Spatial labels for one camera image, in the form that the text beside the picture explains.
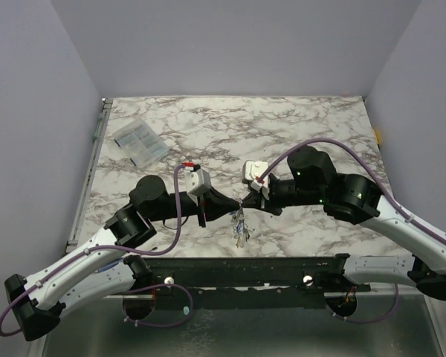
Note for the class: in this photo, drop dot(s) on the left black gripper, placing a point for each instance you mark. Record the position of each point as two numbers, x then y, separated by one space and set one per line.
214 204

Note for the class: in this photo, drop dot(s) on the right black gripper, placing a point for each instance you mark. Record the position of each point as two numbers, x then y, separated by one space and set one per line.
264 201

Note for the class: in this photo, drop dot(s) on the keyring bunch with keys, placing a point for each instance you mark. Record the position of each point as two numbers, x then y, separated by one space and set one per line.
241 232

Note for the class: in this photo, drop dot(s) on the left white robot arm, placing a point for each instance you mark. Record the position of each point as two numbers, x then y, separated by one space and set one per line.
103 264

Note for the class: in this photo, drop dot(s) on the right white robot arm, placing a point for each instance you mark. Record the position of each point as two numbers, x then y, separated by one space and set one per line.
360 201

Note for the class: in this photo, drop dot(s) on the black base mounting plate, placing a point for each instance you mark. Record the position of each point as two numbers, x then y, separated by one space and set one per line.
219 283

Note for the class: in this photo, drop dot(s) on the clear plastic organizer box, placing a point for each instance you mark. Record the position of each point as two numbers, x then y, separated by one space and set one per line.
140 143

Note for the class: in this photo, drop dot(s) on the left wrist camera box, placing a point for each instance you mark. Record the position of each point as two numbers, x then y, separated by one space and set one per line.
197 182

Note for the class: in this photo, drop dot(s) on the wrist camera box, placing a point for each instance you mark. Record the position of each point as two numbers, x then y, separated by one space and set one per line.
251 172
197 182

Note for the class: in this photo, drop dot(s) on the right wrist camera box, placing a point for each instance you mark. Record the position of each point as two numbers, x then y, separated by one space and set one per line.
251 172

